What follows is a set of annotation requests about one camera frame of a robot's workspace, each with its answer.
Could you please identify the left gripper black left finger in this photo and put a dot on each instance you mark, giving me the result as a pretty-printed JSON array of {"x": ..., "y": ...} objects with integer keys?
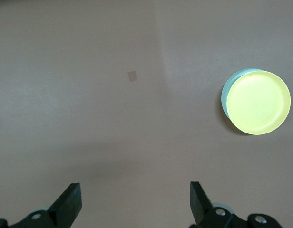
[{"x": 65, "y": 211}]

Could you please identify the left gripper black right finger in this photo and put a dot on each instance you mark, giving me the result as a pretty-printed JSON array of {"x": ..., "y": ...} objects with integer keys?
[{"x": 202, "y": 211}]

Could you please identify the pale green plastic plate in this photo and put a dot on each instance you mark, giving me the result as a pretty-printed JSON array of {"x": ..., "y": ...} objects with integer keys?
[{"x": 224, "y": 99}]

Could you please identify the yellow plastic plate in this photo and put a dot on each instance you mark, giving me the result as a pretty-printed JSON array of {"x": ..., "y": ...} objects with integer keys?
[{"x": 258, "y": 104}]

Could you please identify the small brown tape square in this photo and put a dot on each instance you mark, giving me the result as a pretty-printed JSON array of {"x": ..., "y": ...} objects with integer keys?
[{"x": 132, "y": 76}]

